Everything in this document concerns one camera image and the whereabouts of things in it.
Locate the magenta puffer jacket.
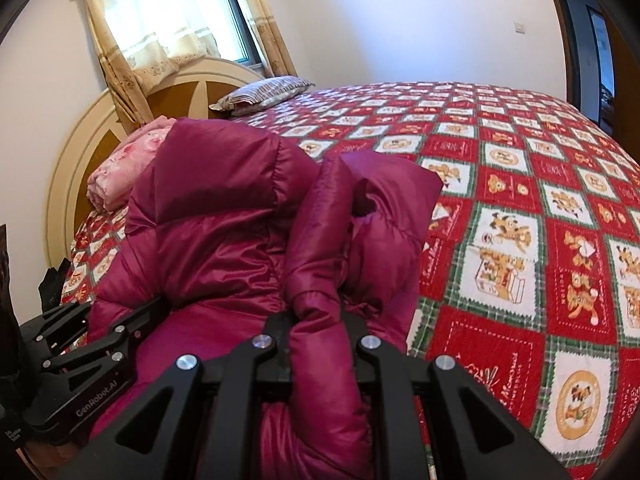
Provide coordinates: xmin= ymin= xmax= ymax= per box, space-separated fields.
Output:
xmin=88 ymin=118 xmax=442 ymax=479

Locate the pink folded blanket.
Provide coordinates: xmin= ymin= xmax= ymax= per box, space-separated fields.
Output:
xmin=87 ymin=115 xmax=176 ymax=211

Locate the red checkered bedspread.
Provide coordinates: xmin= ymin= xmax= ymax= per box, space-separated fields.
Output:
xmin=60 ymin=80 xmax=640 ymax=480

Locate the cream wooden headboard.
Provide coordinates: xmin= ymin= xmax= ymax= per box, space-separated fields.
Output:
xmin=44 ymin=58 xmax=264 ymax=266

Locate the grey plaid pillow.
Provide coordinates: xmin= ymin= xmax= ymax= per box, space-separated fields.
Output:
xmin=209 ymin=76 xmax=314 ymax=117

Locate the right beige curtain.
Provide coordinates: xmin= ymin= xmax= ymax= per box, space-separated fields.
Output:
xmin=246 ymin=0 xmax=297 ymax=76

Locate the beige curtain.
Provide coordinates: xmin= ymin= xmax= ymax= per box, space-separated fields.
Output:
xmin=85 ymin=0 xmax=219 ymax=128
xmin=246 ymin=0 xmax=297 ymax=76

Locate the left beige curtain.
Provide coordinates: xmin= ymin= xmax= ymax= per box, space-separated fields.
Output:
xmin=85 ymin=0 xmax=219 ymax=128

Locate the brown wooden door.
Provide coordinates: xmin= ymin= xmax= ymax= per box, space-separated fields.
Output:
xmin=601 ymin=4 xmax=640 ymax=162

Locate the window with dark frame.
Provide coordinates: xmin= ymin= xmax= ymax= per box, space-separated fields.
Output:
xmin=196 ymin=0 xmax=260 ymax=66

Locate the white wall switch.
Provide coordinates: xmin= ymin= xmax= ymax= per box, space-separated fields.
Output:
xmin=514 ymin=22 xmax=526 ymax=35

